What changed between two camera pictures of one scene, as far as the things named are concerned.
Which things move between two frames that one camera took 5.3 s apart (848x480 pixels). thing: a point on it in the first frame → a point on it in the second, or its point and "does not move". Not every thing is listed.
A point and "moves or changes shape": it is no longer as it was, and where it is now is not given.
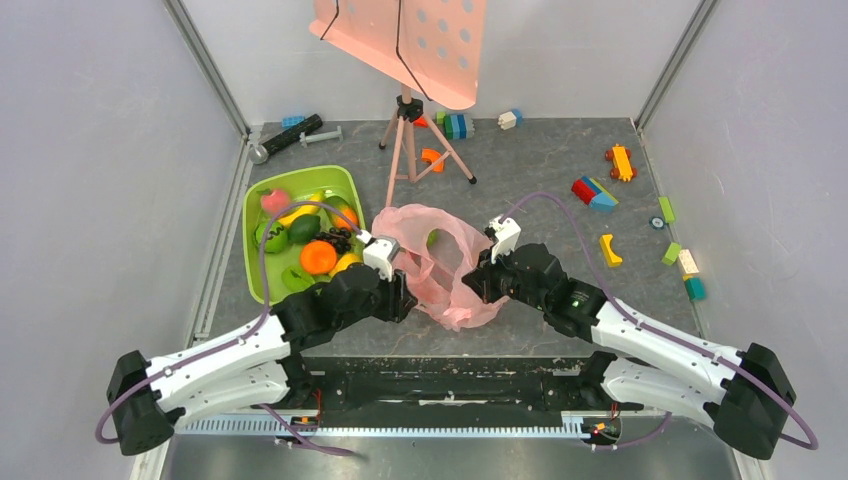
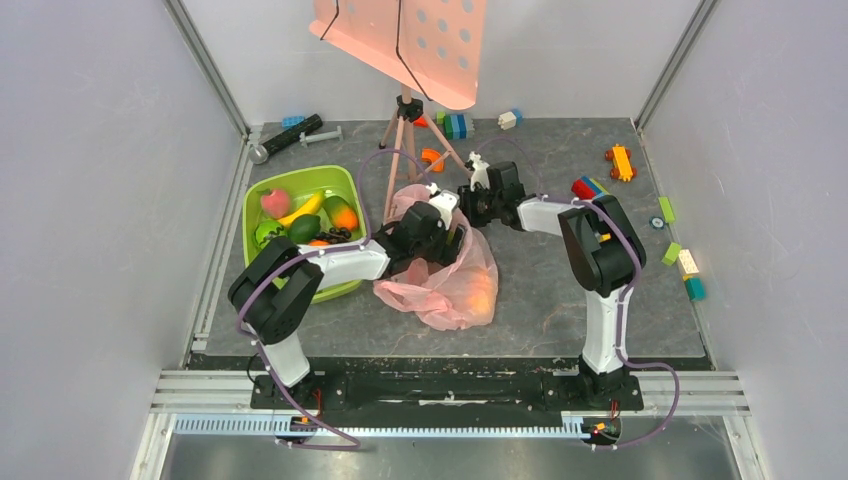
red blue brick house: x=591 y=193 does not move
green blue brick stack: x=455 y=126 does not move
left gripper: x=400 y=301 → x=445 y=254
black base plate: x=449 y=385 does not move
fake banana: x=304 y=210 does not move
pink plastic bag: x=409 y=225 moves or changes shape
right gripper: x=478 y=281 → x=470 y=204
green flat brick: x=667 y=210 does not move
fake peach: x=276 y=202 does not move
